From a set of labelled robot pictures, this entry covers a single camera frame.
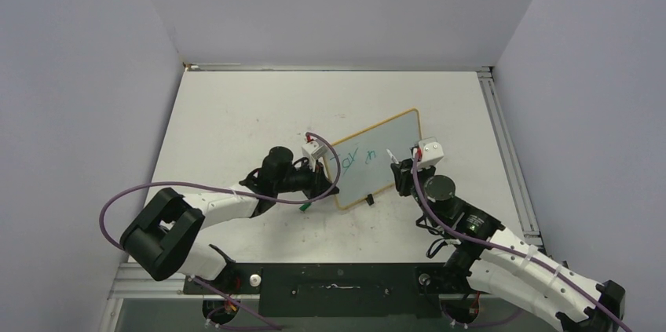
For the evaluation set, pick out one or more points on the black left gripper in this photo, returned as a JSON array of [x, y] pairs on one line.
[[318, 183]]

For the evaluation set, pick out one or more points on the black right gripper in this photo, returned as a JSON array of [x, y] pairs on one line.
[[404, 175]]

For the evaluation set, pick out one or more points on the green capped whiteboard marker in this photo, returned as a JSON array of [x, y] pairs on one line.
[[393, 158]]

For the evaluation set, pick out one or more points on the yellow framed whiteboard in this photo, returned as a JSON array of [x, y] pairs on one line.
[[363, 163]]

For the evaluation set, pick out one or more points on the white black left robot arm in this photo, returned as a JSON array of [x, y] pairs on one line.
[[162, 237]]

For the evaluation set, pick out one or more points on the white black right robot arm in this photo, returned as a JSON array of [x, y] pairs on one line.
[[490, 258]]

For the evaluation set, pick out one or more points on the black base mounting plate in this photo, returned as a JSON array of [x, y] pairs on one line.
[[346, 290]]

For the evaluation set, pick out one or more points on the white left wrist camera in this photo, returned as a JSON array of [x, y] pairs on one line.
[[313, 150]]

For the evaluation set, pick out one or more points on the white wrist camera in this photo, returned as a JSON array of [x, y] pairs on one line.
[[313, 150], [430, 153]]

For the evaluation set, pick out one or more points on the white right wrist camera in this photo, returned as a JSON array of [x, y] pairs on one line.
[[430, 153]]

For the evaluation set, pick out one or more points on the aluminium right side rail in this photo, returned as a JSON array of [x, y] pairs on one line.
[[517, 184]]

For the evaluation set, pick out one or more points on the aluminium back rail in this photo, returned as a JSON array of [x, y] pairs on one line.
[[273, 67]]

